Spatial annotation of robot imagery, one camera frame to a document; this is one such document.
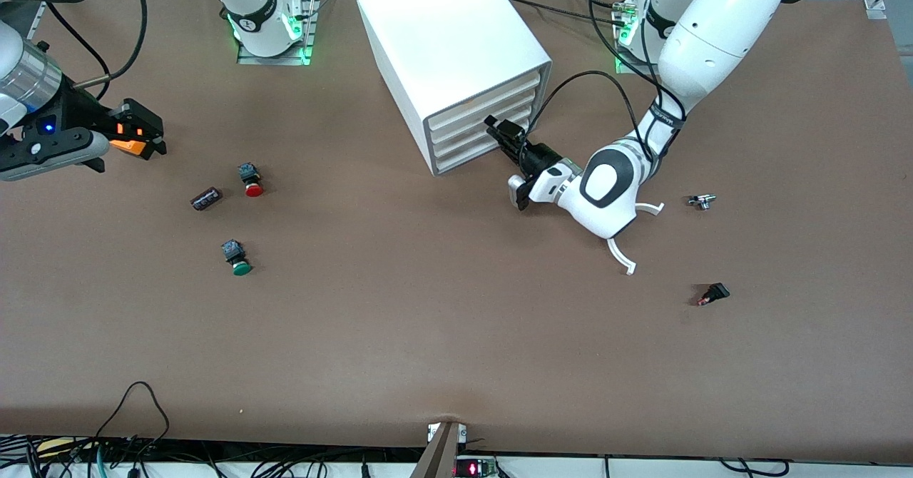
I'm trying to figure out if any green mushroom push button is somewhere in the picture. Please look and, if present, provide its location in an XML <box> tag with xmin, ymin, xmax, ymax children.
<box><xmin>221</xmin><ymin>240</ymin><xmax>253</xmax><ymax>277</ymax></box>

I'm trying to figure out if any white curved plastic part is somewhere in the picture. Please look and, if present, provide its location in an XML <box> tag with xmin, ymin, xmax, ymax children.
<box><xmin>606</xmin><ymin>203</ymin><xmax>665</xmax><ymax>276</ymax></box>

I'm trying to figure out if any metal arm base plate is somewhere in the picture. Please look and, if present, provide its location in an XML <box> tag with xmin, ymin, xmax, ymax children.
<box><xmin>613</xmin><ymin>0</ymin><xmax>664</xmax><ymax>76</ymax></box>
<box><xmin>237</xmin><ymin>0</ymin><xmax>319</xmax><ymax>66</ymax></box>

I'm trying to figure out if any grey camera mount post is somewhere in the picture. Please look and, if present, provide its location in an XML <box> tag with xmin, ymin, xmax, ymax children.
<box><xmin>410</xmin><ymin>421</ymin><xmax>468</xmax><ymax>478</ymax></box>

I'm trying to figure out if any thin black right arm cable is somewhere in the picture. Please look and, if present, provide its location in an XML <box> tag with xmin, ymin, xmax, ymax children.
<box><xmin>44</xmin><ymin>1</ymin><xmax>112</xmax><ymax>101</ymax></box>

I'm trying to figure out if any white drawer cabinet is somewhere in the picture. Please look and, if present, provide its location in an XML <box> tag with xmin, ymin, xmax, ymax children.
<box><xmin>355</xmin><ymin>0</ymin><xmax>554</xmax><ymax>177</ymax></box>

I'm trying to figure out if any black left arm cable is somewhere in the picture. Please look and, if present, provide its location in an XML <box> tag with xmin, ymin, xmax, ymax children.
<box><xmin>526</xmin><ymin>70</ymin><xmax>658</xmax><ymax>172</ymax></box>

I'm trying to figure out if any white plastic drawer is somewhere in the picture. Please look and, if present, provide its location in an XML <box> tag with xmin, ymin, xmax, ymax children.
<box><xmin>432</xmin><ymin>101</ymin><xmax>537</xmax><ymax>159</ymax></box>
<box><xmin>430</xmin><ymin>86</ymin><xmax>541</xmax><ymax>145</ymax></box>
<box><xmin>428</xmin><ymin>71</ymin><xmax>543</xmax><ymax>131</ymax></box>
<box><xmin>435</xmin><ymin>116</ymin><xmax>534</xmax><ymax>173</ymax></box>

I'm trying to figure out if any looped black cable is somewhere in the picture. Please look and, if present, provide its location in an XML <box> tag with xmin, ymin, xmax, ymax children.
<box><xmin>96</xmin><ymin>382</ymin><xmax>170</xmax><ymax>457</ymax></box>

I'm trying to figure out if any black cable at table edge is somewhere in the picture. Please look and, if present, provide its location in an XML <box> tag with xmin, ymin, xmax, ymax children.
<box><xmin>719</xmin><ymin>458</ymin><xmax>787</xmax><ymax>477</ymax></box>

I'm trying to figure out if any small device with red display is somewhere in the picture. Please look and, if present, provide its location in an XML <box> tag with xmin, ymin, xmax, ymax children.
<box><xmin>454</xmin><ymin>457</ymin><xmax>500</xmax><ymax>478</ymax></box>

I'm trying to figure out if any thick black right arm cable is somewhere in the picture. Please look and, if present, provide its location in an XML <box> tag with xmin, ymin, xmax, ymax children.
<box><xmin>71</xmin><ymin>0</ymin><xmax>148</xmax><ymax>90</ymax></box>

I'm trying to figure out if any red mushroom push button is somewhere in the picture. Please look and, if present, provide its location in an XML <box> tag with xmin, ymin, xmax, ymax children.
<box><xmin>238</xmin><ymin>163</ymin><xmax>265</xmax><ymax>198</ymax></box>

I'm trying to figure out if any black cable behind cabinet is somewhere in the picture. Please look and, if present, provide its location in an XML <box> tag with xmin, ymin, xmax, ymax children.
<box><xmin>505</xmin><ymin>0</ymin><xmax>630</xmax><ymax>31</ymax></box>

